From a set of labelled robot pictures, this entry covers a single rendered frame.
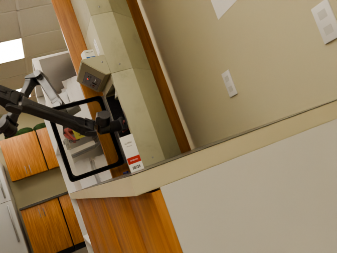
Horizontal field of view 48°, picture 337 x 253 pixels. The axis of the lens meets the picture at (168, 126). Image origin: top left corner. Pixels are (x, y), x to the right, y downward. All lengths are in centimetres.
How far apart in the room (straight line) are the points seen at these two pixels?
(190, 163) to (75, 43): 163
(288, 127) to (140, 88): 111
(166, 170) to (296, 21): 77
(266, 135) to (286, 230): 20
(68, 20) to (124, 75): 62
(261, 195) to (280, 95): 71
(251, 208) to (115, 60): 124
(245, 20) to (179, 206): 96
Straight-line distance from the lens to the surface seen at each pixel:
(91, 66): 185
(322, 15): 124
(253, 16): 150
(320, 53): 128
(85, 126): 191
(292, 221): 85
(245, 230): 80
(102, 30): 193
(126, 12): 211
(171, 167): 74
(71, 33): 231
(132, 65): 189
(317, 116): 92
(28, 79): 258
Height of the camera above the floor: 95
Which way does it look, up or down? 4 degrees up
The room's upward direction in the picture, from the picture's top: 20 degrees counter-clockwise
